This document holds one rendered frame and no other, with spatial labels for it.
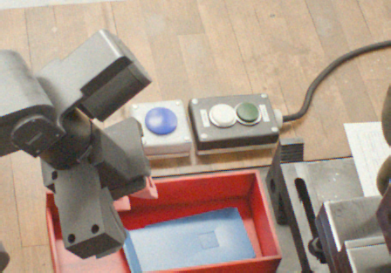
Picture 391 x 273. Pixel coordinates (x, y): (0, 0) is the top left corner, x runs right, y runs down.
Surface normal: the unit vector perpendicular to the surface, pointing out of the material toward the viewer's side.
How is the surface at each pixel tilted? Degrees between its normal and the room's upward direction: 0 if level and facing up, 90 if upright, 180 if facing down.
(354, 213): 0
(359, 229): 0
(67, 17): 0
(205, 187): 90
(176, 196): 90
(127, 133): 33
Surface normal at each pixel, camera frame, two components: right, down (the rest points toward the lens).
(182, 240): 0.11, -0.57
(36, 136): 0.51, 0.73
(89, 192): -0.44, -0.40
